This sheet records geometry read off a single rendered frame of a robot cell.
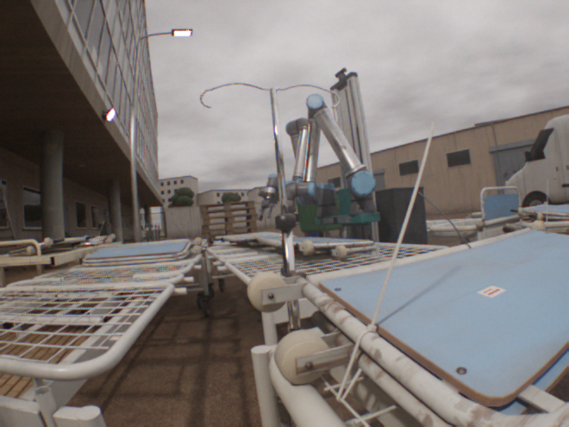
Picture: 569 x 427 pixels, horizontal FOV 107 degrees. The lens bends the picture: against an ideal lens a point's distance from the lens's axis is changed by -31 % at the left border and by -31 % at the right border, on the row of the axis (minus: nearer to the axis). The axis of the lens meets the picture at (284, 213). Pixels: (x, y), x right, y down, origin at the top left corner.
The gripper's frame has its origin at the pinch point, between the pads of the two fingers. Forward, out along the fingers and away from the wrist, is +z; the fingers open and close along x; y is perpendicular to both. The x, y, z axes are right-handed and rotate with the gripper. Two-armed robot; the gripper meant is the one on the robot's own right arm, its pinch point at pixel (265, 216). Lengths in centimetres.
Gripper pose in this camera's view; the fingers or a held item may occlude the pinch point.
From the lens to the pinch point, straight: 220.3
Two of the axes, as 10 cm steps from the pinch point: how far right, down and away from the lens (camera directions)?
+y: 8.4, 3.3, 4.3
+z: -2.0, 9.3, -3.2
